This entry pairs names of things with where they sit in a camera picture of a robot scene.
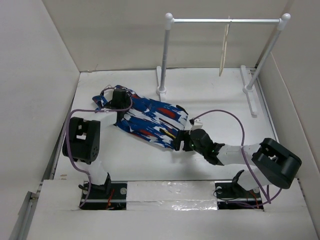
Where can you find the silver tape strip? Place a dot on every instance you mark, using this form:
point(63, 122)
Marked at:
point(171, 196)

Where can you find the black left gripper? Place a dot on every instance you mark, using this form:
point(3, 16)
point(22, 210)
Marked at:
point(127, 103)

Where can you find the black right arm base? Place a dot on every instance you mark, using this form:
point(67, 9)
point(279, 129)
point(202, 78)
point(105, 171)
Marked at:
point(233, 197)

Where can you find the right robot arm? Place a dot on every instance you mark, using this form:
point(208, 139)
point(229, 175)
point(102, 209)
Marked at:
point(265, 163)

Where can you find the blue patterned trousers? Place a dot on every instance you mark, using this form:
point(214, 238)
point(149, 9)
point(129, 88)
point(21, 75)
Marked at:
point(154, 121)

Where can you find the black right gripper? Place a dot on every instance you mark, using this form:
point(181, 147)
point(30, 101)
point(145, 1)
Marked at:
point(182, 135)

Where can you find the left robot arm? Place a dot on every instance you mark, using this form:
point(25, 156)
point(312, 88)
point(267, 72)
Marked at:
point(83, 133)

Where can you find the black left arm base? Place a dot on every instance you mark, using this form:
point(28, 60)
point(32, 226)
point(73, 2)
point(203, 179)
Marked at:
point(113, 199)

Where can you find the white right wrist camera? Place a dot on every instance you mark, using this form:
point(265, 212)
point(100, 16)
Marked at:
point(195, 124)

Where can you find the white clothes rack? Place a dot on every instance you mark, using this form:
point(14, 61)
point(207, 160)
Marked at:
point(248, 83)

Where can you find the cream clothes hanger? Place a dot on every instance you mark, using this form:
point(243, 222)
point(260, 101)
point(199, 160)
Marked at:
point(224, 49)

